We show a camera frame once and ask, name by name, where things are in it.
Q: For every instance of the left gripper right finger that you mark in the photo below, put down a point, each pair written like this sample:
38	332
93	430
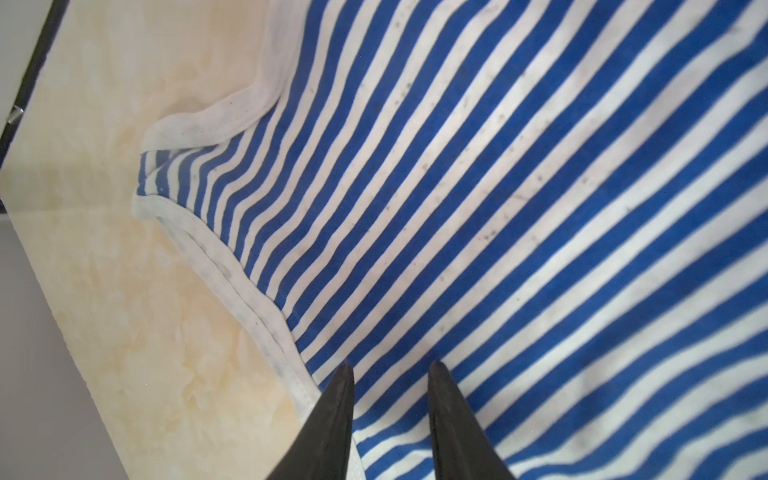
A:
460	448

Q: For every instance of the blue white striped tank top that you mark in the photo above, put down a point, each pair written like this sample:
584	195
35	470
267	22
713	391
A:
565	202

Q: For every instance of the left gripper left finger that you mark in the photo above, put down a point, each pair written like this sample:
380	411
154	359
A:
322	447

